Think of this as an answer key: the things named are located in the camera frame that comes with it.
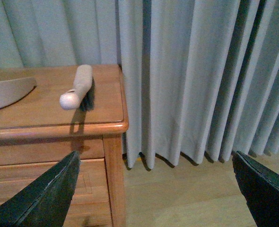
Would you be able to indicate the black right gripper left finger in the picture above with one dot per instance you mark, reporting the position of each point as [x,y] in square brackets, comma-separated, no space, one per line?
[44,202]

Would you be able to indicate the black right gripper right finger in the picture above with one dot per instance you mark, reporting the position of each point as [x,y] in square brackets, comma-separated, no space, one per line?
[260,187]

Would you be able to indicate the beige hand brush black bristles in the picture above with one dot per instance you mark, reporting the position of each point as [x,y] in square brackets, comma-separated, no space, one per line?
[81,96]

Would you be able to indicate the beige plastic dustpan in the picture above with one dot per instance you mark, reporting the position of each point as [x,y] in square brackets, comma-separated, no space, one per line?
[13,90]

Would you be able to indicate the wooden nightstand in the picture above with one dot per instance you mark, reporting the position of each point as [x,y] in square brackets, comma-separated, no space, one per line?
[36,133]

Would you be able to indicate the grey pleated curtain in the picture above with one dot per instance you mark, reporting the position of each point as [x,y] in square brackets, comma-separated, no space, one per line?
[201,76]

